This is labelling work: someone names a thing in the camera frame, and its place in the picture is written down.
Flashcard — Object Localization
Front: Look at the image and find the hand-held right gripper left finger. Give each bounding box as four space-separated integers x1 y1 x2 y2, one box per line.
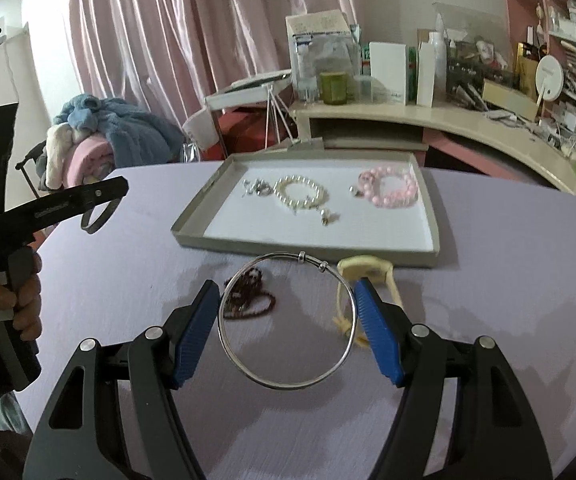
24 280 221 480

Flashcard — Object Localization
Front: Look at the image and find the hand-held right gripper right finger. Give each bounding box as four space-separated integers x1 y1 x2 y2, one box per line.
353 278 554 480

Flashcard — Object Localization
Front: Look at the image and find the silver cuff bracelet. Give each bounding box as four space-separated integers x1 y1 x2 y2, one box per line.
80 195 121 235

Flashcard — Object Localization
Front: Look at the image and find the grey cardboard tray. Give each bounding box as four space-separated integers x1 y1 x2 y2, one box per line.
170 152 441 268

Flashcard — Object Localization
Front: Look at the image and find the thin silver bangle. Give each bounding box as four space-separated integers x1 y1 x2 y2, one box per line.
216 251 361 391

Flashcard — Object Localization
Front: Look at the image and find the pink bead bracelet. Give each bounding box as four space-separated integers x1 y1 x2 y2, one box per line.
350 164 420 209

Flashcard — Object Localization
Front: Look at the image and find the white pearl bracelet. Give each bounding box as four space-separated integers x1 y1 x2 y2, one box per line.
273 175 330 211

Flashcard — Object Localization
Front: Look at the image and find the cream towel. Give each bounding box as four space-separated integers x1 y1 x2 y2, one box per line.
43 124 76 188

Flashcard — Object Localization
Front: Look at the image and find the pink rolled blanket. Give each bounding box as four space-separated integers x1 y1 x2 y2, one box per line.
65 137 116 186

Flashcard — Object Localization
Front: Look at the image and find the yellow wristwatch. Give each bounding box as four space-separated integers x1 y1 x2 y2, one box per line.
334 256 404 348

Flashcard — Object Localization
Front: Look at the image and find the blue fleece blanket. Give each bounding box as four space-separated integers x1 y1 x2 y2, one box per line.
53 94 184 166

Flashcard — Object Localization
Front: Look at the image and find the white paper cup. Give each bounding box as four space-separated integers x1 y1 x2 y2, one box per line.
183 110 216 151

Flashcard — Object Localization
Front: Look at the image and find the pink curtain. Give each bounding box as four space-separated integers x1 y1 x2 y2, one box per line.
68 0 364 161

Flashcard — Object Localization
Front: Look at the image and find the cream curved desk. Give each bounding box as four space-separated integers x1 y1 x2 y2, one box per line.
288 102 576 238

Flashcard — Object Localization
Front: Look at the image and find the green glass jar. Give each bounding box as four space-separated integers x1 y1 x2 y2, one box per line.
319 71 350 106

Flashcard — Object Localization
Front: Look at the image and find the tall white carton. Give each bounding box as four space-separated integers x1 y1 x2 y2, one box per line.
415 40 437 107

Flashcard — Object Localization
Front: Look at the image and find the white box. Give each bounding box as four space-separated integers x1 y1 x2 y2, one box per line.
369 41 410 106

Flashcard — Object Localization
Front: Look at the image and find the clear cosmetics organizer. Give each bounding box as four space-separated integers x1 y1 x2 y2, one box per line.
433 2 515 107

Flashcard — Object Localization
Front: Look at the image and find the gold box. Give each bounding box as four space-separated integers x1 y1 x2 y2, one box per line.
515 42 539 93

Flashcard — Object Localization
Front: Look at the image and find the round white mirror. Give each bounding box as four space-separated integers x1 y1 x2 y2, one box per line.
534 55 565 122

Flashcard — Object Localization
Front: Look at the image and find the pink and white shelf unit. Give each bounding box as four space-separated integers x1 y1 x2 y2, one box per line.
495 0 576 161

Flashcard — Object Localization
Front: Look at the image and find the black metal frame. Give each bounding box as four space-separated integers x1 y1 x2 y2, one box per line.
15 142 51 201

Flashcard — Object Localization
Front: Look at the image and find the dark red bead bracelet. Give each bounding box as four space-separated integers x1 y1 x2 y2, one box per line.
223 267 276 322

